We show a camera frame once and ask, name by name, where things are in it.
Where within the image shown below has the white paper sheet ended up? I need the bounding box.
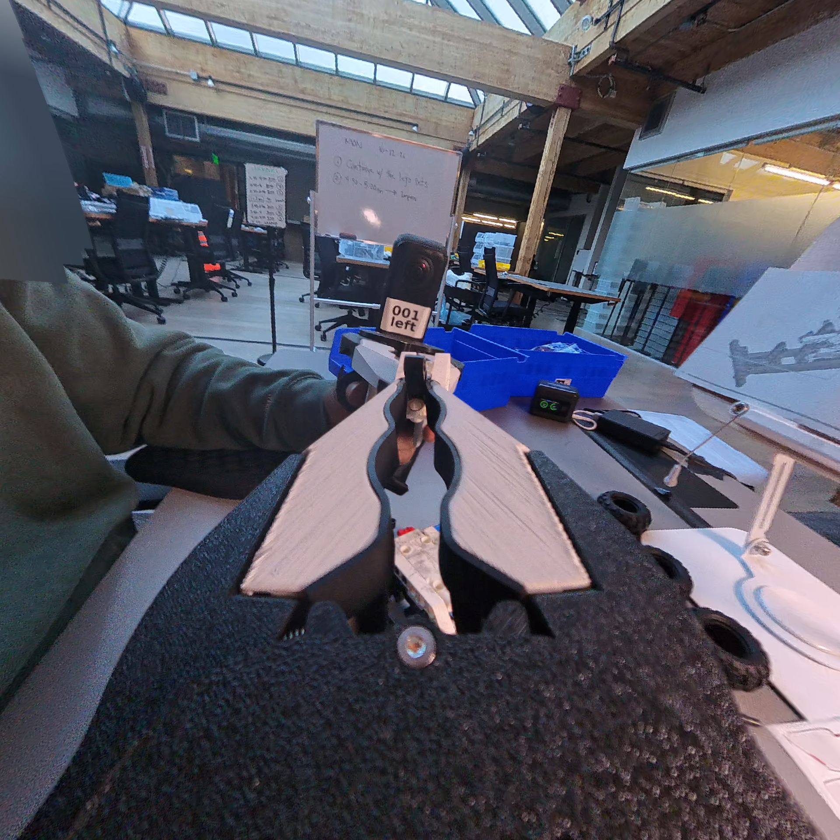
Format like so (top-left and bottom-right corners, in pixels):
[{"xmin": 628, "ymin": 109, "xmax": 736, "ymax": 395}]
[{"xmin": 633, "ymin": 410, "xmax": 769, "ymax": 487}]

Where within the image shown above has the black toy tyre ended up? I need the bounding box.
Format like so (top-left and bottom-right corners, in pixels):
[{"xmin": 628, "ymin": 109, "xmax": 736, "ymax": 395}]
[
  {"xmin": 597, "ymin": 490, "xmax": 652, "ymax": 536},
  {"xmin": 696, "ymin": 607, "xmax": 770, "ymax": 690},
  {"xmin": 646, "ymin": 545, "xmax": 693, "ymax": 595}
]

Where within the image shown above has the black office chair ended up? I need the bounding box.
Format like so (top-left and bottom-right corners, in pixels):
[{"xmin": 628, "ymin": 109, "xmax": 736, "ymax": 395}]
[
  {"xmin": 190, "ymin": 203, "xmax": 253, "ymax": 303},
  {"xmin": 88, "ymin": 193, "xmax": 168, "ymax": 326},
  {"xmin": 298, "ymin": 233, "xmax": 388, "ymax": 342},
  {"xmin": 446, "ymin": 246, "xmax": 526, "ymax": 329}
]

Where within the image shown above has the person's green sweatshirt torso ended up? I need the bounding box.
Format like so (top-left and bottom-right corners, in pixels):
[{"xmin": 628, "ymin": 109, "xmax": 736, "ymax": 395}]
[{"xmin": 0, "ymin": 269, "xmax": 198, "ymax": 710}]

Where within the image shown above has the stack of clear plastic boxes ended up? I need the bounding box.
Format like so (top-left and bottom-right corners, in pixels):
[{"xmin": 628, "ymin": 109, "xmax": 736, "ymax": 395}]
[{"xmin": 472, "ymin": 231, "xmax": 519, "ymax": 270}]

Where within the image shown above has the wooden top table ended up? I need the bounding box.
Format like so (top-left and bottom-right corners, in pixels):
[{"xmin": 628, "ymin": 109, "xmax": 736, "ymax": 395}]
[
  {"xmin": 82, "ymin": 197, "xmax": 211, "ymax": 303},
  {"xmin": 472, "ymin": 269, "xmax": 621, "ymax": 332},
  {"xmin": 336, "ymin": 255, "xmax": 395, "ymax": 306}
]

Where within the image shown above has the grey desk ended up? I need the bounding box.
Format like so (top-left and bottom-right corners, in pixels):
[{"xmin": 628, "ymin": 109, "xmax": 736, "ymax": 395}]
[{"xmin": 0, "ymin": 348, "xmax": 840, "ymax": 840}]

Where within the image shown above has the whiteboard on stand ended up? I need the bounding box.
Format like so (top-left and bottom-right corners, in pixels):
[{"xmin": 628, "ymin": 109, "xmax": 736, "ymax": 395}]
[{"xmin": 308, "ymin": 120, "xmax": 463, "ymax": 349}]

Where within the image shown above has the person's left hand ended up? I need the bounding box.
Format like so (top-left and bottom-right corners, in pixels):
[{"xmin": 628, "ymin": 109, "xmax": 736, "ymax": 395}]
[{"xmin": 323, "ymin": 379, "xmax": 376, "ymax": 429}]

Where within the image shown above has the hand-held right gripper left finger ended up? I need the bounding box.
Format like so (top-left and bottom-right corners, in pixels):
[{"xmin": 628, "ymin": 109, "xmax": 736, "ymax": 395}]
[{"xmin": 240, "ymin": 382, "xmax": 404, "ymax": 597}]

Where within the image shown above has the white brick toy truck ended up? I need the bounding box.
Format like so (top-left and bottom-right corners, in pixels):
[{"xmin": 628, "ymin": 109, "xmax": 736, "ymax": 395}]
[{"xmin": 392, "ymin": 525, "xmax": 457, "ymax": 636}]

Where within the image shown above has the white instruction booklet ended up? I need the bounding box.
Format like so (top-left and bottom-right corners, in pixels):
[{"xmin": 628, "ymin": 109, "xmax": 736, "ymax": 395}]
[{"xmin": 676, "ymin": 266, "xmax": 840, "ymax": 441}]

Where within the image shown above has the small whiteboard with notes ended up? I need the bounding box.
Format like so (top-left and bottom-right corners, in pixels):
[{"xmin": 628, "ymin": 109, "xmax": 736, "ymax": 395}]
[{"xmin": 244, "ymin": 163, "xmax": 288, "ymax": 229}]

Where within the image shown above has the black power adapter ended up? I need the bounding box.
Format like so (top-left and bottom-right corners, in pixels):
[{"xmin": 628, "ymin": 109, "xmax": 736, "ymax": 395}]
[{"xmin": 594, "ymin": 409, "xmax": 672, "ymax": 454}]

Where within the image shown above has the storage shelf with bins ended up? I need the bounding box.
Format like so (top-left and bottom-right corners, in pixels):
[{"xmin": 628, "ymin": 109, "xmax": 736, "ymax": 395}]
[{"xmin": 620, "ymin": 279, "xmax": 736, "ymax": 368}]

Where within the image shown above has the black desk mat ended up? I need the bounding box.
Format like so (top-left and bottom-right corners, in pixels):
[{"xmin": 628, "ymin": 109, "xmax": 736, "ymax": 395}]
[{"xmin": 584, "ymin": 427, "xmax": 739, "ymax": 509}]

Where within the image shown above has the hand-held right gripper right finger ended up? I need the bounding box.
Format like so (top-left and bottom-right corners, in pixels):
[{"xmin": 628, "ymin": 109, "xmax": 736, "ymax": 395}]
[{"xmin": 427, "ymin": 382, "xmax": 593, "ymax": 595}]

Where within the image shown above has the person's left forearm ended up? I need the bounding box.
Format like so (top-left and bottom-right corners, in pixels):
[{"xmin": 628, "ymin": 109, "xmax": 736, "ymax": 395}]
[{"xmin": 98, "ymin": 328, "xmax": 342, "ymax": 454}]

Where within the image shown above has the black power bank with screen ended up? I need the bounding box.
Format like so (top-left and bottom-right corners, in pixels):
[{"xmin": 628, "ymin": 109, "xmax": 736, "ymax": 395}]
[{"xmin": 529, "ymin": 379, "xmax": 581, "ymax": 424}]

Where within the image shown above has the black pole stand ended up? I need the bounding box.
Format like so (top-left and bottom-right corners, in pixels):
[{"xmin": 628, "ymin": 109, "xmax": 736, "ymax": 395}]
[{"xmin": 258, "ymin": 226, "xmax": 284, "ymax": 366}]

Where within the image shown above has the white sticker sheet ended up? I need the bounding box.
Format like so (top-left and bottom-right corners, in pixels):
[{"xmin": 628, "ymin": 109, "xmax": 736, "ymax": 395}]
[{"xmin": 768, "ymin": 718, "xmax": 840, "ymax": 788}]

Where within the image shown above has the black bent brick liftarm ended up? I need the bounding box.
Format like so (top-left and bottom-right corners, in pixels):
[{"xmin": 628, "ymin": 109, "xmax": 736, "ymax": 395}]
[{"xmin": 384, "ymin": 354, "xmax": 429, "ymax": 496}]

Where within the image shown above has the black chair armrest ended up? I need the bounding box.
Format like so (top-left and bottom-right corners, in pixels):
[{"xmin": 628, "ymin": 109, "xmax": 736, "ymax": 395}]
[{"xmin": 125, "ymin": 446, "xmax": 296, "ymax": 501}]

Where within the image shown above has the white booklet stand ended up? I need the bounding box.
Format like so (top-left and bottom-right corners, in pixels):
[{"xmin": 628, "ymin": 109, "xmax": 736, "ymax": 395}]
[{"xmin": 640, "ymin": 400, "xmax": 840, "ymax": 723}]

